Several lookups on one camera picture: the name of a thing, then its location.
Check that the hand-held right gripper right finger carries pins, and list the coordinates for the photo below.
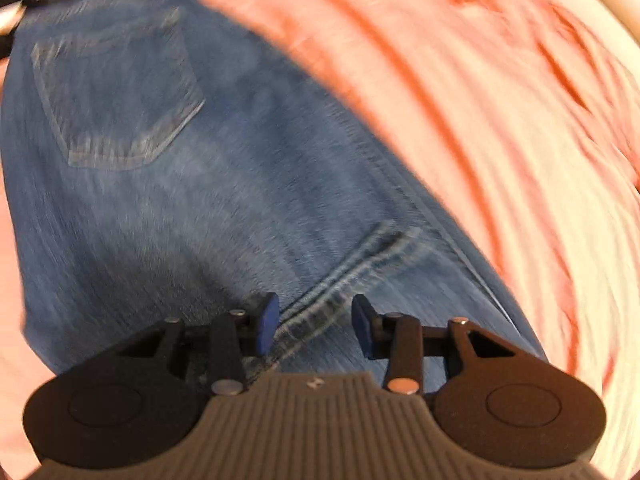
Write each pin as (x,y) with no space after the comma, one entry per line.
(364,327)

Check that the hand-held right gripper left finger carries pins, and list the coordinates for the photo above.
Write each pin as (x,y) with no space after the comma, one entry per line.
(266,325)

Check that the orange duvet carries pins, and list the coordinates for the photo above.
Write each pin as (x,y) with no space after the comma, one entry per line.
(500,135)

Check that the blue denim pants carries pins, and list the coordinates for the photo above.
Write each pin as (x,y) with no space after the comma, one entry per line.
(200,185)

